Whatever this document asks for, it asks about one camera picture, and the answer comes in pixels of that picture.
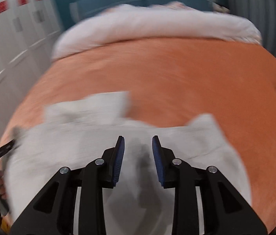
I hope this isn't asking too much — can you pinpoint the orange plush bedspread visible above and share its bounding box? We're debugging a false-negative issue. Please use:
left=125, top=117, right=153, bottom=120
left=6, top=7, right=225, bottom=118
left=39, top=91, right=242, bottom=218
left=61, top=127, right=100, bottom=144
left=7, top=38, right=276, bottom=231

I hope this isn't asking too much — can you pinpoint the white puffer jacket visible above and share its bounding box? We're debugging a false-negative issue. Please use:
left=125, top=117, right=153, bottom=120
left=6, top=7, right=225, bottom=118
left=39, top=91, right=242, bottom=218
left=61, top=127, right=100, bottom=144
left=5, top=92, right=252, bottom=234

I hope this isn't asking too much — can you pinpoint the white panelled wardrobe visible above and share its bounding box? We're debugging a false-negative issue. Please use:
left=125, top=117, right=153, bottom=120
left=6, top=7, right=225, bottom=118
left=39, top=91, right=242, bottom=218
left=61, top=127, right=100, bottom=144
left=0, top=0, right=61, bottom=139

